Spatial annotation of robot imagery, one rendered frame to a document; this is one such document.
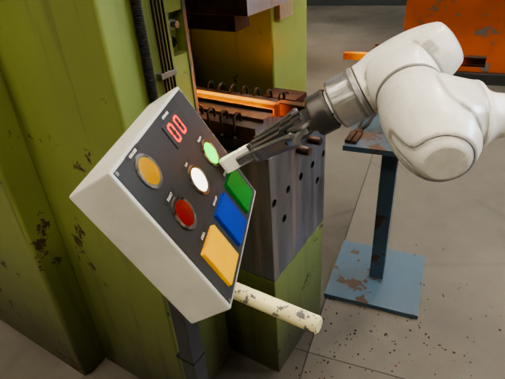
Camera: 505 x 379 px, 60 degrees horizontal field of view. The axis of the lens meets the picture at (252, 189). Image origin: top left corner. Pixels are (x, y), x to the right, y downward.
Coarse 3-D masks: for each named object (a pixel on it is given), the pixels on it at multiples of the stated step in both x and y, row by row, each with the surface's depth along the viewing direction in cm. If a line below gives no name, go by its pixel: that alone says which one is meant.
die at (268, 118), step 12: (252, 96) 137; (204, 108) 131; (216, 108) 131; (228, 108) 130; (240, 108) 129; (252, 108) 128; (264, 108) 126; (204, 120) 127; (216, 120) 125; (228, 120) 125; (252, 120) 123; (264, 120) 122; (276, 120) 128; (216, 132) 127; (228, 132) 124; (240, 132) 122; (252, 132) 120
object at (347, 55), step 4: (344, 52) 158; (348, 52) 157; (352, 52) 157; (356, 52) 156; (360, 52) 156; (364, 52) 156; (368, 52) 156; (344, 56) 157; (348, 56) 156; (352, 56) 156; (356, 56) 155; (360, 56) 155; (464, 56) 142; (468, 56) 142; (472, 56) 142; (476, 56) 142; (480, 56) 141; (484, 56) 141; (464, 60) 143; (468, 60) 143; (472, 60) 142; (476, 60) 142; (480, 60) 142; (484, 60) 141; (464, 64) 143; (468, 64) 143; (472, 64) 143; (476, 64) 142; (480, 64) 142; (484, 64) 142
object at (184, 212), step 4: (180, 200) 67; (176, 204) 66; (180, 204) 67; (184, 204) 68; (176, 208) 65; (180, 208) 66; (184, 208) 67; (188, 208) 68; (180, 212) 66; (184, 212) 66; (188, 212) 67; (192, 212) 69; (180, 216) 65; (184, 216) 66; (188, 216) 67; (192, 216) 68; (184, 220) 66; (188, 220) 66; (192, 220) 68; (188, 224) 66; (192, 224) 67
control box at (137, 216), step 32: (160, 128) 72; (192, 128) 82; (128, 160) 61; (160, 160) 68; (192, 160) 77; (96, 192) 58; (128, 192) 58; (160, 192) 64; (192, 192) 72; (224, 192) 82; (96, 224) 61; (128, 224) 60; (160, 224) 61; (128, 256) 64; (160, 256) 63; (192, 256) 64; (160, 288) 66; (192, 288) 66; (224, 288) 68; (192, 320) 69
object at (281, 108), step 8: (208, 96) 136; (216, 96) 135; (224, 96) 134; (232, 96) 133; (240, 96) 133; (248, 104) 130; (256, 104) 128; (264, 104) 126; (272, 104) 126; (280, 104) 124; (288, 104) 122; (296, 104) 122; (280, 112) 126; (288, 112) 124
